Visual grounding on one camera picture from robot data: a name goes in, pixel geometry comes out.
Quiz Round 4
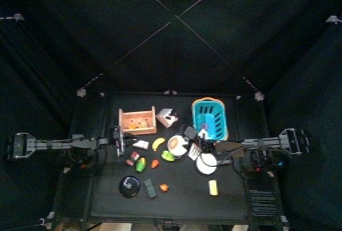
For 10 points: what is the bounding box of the blue basket with orange rim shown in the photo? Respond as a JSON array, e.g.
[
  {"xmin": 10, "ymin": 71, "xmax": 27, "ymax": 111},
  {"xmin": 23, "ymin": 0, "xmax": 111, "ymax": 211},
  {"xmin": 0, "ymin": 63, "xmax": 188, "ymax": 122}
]
[{"xmin": 192, "ymin": 96, "xmax": 230, "ymax": 142}]

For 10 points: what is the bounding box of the white toy wedge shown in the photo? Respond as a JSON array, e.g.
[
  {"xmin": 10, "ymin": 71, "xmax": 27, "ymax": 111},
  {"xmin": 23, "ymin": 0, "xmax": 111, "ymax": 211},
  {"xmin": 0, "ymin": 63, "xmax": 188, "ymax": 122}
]
[{"xmin": 133, "ymin": 139, "xmax": 151, "ymax": 151}]

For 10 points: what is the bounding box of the wooden toy crate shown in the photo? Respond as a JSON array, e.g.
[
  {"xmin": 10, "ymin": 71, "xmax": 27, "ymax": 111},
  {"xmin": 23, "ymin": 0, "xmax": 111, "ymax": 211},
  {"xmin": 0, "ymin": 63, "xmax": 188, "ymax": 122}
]
[{"xmin": 118, "ymin": 105, "xmax": 160, "ymax": 136}]

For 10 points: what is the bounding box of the red white toy block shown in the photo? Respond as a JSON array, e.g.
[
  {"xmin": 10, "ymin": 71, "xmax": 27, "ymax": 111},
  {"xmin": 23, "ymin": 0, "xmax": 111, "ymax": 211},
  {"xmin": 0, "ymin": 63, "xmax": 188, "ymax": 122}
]
[{"xmin": 125, "ymin": 151, "xmax": 142, "ymax": 167}]

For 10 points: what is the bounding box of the white round plate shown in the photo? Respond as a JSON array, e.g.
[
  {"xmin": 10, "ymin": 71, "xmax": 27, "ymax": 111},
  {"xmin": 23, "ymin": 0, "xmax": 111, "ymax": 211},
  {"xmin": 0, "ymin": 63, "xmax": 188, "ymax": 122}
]
[{"xmin": 196, "ymin": 152, "xmax": 220, "ymax": 176}]

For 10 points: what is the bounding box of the yellow toy banana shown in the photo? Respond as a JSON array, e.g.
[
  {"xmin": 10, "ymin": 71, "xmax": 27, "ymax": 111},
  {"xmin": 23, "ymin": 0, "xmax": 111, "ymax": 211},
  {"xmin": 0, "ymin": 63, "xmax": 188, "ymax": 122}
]
[{"xmin": 151, "ymin": 137, "xmax": 168, "ymax": 152}]

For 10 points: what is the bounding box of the green toy lime slice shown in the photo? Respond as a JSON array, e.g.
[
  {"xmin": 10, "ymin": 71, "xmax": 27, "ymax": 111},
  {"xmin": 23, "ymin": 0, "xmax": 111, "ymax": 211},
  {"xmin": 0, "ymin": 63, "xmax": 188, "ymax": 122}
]
[{"xmin": 161, "ymin": 150, "xmax": 177, "ymax": 163}]

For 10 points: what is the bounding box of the green yellow toy corn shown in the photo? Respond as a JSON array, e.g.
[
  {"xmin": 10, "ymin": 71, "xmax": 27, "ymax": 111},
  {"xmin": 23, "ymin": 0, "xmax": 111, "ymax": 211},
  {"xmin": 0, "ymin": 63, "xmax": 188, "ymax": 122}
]
[{"xmin": 135, "ymin": 157, "xmax": 149, "ymax": 174}]

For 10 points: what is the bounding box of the yellow toy block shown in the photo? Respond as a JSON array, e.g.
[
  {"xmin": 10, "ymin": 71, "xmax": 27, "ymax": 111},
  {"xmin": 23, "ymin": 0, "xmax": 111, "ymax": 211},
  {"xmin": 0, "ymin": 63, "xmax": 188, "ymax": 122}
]
[{"xmin": 208, "ymin": 179, "xmax": 221, "ymax": 197}]

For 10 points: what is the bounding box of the black round bowl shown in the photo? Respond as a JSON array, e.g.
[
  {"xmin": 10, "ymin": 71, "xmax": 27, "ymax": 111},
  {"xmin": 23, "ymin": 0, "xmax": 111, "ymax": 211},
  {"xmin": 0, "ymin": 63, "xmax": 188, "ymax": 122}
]
[{"xmin": 118, "ymin": 175, "xmax": 142, "ymax": 199}]

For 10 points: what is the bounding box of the dark green toy block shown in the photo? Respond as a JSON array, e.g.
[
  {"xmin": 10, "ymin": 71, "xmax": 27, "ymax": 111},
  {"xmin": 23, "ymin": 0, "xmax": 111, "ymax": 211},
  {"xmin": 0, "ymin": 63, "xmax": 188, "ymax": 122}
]
[{"xmin": 143, "ymin": 178, "xmax": 158, "ymax": 199}]

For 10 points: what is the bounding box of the white text label sticker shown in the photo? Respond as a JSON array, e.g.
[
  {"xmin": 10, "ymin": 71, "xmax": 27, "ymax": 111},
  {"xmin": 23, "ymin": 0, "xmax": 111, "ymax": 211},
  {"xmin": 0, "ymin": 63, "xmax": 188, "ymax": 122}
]
[{"xmin": 249, "ymin": 189, "xmax": 280, "ymax": 219}]

